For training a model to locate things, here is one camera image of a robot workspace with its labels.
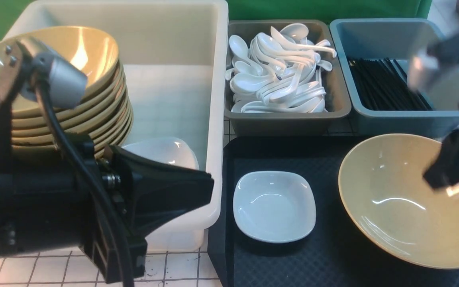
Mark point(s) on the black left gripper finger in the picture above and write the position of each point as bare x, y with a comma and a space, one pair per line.
149, 194

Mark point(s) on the white square sauce dish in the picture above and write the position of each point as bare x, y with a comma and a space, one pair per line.
275, 207

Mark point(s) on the stack of white square dishes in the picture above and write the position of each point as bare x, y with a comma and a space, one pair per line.
168, 150

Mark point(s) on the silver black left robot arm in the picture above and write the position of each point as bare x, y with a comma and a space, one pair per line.
39, 73

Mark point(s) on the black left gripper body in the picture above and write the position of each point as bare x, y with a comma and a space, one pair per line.
45, 204

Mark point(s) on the green backdrop screen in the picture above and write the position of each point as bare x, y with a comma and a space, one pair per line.
323, 10

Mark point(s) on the large white plastic bin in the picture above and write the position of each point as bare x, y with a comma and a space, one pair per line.
174, 56

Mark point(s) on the bundle of black chopsticks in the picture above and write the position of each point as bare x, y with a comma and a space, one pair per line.
381, 86

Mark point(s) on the blue-grey chopstick tray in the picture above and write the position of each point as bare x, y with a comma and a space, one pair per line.
395, 38

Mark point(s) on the yellow noodle bowl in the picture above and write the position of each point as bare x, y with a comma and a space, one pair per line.
382, 188

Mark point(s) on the stack of yellow noodle bowls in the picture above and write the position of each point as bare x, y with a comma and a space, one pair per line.
105, 112

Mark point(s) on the pile of white soup spoons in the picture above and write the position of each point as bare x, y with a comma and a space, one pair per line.
278, 72

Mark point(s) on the black textured serving tray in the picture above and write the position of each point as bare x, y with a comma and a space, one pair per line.
335, 254

